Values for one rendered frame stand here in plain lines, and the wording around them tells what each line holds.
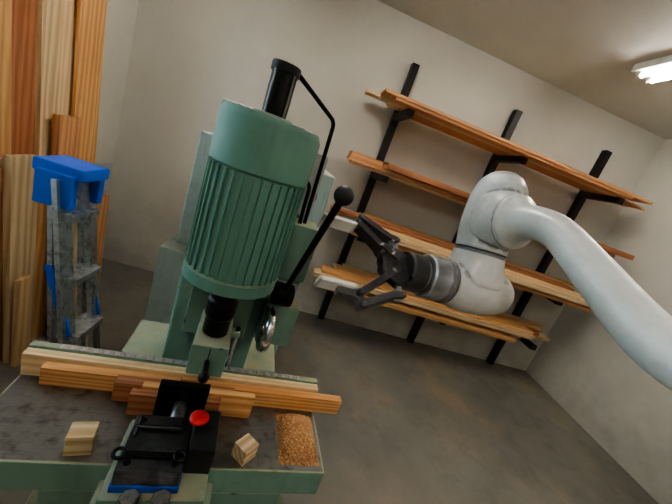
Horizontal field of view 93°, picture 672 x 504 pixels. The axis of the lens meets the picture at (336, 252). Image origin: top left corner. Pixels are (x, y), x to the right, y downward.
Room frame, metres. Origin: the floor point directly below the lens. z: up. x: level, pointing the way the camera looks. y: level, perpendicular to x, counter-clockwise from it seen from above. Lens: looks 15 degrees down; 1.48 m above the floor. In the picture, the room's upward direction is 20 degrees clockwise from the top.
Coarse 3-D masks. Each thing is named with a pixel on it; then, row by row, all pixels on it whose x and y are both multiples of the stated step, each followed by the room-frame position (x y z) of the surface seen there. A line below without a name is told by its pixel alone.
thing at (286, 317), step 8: (264, 304) 0.78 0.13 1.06; (272, 304) 0.76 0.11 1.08; (296, 304) 0.81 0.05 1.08; (264, 312) 0.76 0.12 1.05; (280, 312) 0.77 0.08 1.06; (288, 312) 0.78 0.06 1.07; (296, 312) 0.78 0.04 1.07; (280, 320) 0.77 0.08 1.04; (288, 320) 0.78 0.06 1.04; (256, 328) 0.79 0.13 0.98; (280, 328) 0.77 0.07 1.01; (288, 328) 0.78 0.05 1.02; (256, 336) 0.76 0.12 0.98; (280, 336) 0.78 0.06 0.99; (288, 336) 0.78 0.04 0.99; (280, 344) 0.78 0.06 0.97
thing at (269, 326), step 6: (270, 306) 0.75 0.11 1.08; (270, 312) 0.72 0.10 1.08; (276, 312) 0.74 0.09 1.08; (264, 318) 0.75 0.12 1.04; (270, 318) 0.71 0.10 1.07; (276, 318) 0.72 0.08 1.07; (264, 324) 0.71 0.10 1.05; (270, 324) 0.70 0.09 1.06; (264, 330) 0.69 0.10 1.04; (270, 330) 0.69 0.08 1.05; (258, 336) 0.75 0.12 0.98; (264, 336) 0.69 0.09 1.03; (270, 336) 0.69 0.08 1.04; (258, 342) 0.73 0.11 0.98; (264, 342) 0.68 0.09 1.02; (270, 342) 0.69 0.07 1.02; (258, 348) 0.69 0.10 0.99; (264, 348) 0.69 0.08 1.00
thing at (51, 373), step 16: (48, 368) 0.48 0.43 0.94; (64, 368) 0.49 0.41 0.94; (80, 368) 0.51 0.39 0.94; (96, 368) 0.52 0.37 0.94; (48, 384) 0.48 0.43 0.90; (64, 384) 0.49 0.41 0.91; (80, 384) 0.50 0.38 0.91; (96, 384) 0.51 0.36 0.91; (112, 384) 0.52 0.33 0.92; (224, 384) 0.60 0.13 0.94; (240, 384) 0.61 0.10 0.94; (256, 400) 0.61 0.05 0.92; (272, 400) 0.62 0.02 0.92; (288, 400) 0.63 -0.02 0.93; (304, 400) 0.65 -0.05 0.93; (320, 400) 0.66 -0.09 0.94; (336, 400) 0.68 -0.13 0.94
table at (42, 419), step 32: (32, 384) 0.47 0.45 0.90; (0, 416) 0.40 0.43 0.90; (32, 416) 0.42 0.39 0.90; (64, 416) 0.44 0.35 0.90; (96, 416) 0.46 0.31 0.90; (128, 416) 0.48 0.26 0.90; (224, 416) 0.56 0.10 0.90; (256, 416) 0.59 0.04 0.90; (0, 448) 0.36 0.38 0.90; (32, 448) 0.37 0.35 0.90; (96, 448) 0.41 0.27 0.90; (224, 448) 0.49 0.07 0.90; (0, 480) 0.34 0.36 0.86; (32, 480) 0.36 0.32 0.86; (64, 480) 0.37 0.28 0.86; (96, 480) 0.38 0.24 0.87; (224, 480) 0.45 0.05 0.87; (256, 480) 0.47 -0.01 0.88; (288, 480) 0.49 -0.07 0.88; (320, 480) 0.51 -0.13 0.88
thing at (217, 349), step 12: (204, 312) 0.63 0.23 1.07; (204, 336) 0.55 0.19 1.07; (228, 336) 0.58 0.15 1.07; (192, 348) 0.52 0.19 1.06; (204, 348) 0.53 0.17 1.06; (216, 348) 0.54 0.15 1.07; (228, 348) 0.55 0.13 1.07; (192, 360) 0.52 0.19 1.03; (204, 360) 0.53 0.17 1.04; (216, 360) 0.54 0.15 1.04; (192, 372) 0.52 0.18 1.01; (216, 372) 0.54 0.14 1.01
